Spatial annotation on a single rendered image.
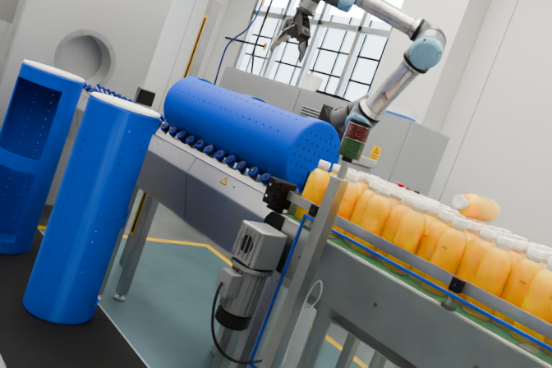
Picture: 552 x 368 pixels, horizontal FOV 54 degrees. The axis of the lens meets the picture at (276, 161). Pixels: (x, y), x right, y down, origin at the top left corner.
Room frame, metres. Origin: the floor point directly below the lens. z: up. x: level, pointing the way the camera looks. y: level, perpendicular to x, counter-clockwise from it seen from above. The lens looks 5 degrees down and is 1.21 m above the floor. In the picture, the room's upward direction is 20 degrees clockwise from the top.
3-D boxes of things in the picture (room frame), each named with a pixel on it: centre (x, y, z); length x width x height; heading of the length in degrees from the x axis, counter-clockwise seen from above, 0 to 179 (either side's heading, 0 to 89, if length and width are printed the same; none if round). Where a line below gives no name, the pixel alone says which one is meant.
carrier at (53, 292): (2.15, 0.63, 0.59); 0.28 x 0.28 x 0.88
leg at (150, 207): (2.77, 0.53, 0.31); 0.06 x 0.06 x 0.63; 45
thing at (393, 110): (3.89, -0.69, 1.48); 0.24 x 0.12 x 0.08; 51
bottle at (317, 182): (1.80, -0.16, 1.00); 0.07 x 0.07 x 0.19
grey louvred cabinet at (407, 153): (4.49, -0.17, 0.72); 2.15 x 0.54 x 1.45; 43
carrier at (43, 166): (2.57, 1.13, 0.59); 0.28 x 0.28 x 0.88
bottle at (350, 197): (1.71, -0.24, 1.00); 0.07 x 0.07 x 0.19
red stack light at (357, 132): (1.45, -0.18, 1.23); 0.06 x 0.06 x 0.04
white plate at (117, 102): (2.15, 0.63, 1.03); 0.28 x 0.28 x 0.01
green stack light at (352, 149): (1.45, -0.18, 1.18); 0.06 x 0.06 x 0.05
